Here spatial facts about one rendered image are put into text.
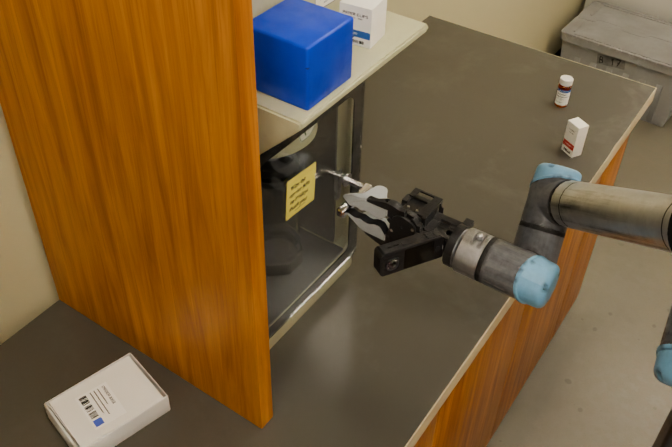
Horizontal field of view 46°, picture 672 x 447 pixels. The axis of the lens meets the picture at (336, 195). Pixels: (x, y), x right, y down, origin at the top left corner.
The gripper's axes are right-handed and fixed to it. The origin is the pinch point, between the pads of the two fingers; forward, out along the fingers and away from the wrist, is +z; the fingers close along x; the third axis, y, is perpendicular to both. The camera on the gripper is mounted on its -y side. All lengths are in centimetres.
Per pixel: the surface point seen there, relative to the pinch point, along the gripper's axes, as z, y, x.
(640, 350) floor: -46, 114, -119
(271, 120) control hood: -1.3, -21.2, 29.5
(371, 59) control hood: -4.7, -3.1, 31.0
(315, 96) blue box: -5.2, -17.1, 32.4
